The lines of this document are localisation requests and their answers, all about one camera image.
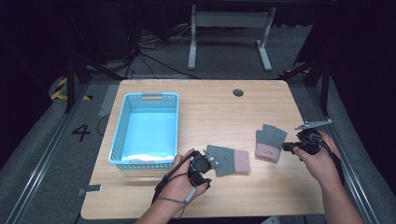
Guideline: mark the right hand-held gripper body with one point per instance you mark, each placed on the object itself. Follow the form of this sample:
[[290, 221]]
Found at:
[[308, 141]]

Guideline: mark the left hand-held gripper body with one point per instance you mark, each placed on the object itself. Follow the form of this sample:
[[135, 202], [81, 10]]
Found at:
[[199, 165]]

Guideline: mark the grey pink fingerless glove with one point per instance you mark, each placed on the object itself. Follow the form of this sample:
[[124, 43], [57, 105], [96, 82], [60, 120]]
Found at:
[[271, 140], [230, 161]]

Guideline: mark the blue plastic basket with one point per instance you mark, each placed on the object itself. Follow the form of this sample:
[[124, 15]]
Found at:
[[149, 133]]

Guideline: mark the person's right hand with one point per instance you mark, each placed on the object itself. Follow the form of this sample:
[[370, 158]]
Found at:
[[323, 165]]

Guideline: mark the person's left hand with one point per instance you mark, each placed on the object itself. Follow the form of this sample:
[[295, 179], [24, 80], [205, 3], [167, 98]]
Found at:
[[177, 186]]

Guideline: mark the black metal stand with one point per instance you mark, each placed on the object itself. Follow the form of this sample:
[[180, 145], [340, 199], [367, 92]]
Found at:
[[325, 90], [70, 87]]

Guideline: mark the small silver plate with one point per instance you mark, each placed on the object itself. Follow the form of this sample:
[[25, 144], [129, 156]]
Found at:
[[93, 188]]

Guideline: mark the yellow black floor tape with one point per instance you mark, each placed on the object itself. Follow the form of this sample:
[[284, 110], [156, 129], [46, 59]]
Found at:
[[59, 88]]

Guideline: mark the white metal desk frame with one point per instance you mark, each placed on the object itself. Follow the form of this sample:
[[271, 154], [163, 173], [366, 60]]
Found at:
[[230, 19]]

